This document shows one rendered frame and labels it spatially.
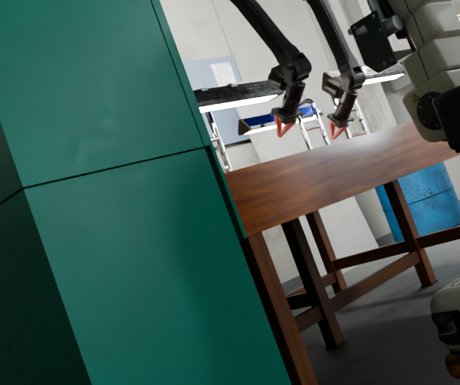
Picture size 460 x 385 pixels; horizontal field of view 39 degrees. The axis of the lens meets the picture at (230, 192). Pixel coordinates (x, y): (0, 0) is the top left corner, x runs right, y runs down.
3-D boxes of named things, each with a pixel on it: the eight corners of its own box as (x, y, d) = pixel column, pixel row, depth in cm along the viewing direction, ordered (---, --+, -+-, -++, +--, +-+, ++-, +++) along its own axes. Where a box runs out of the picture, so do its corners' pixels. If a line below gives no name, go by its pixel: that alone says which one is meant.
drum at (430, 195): (419, 231, 611) (383, 137, 617) (481, 214, 561) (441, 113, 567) (381, 250, 571) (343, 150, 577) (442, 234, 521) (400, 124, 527)
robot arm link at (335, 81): (351, 79, 230) (365, 74, 235) (327, 66, 236) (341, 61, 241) (341, 108, 237) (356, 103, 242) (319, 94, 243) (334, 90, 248)
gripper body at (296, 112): (269, 113, 211) (275, 92, 208) (288, 109, 218) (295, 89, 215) (283, 122, 208) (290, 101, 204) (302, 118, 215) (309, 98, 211)
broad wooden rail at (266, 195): (503, 137, 297) (489, 100, 298) (237, 241, 171) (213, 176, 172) (480, 146, 306) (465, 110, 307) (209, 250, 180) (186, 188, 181)
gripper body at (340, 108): (325, 118, 242) (332, 100, 238) (340, 114, 249) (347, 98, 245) (338, 126, 238) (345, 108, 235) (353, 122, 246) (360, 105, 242)
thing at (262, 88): (285, 92, 249) (278, 75, 249) (162, 112, 206) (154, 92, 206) (270, 100, 255) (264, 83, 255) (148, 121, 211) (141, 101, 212)
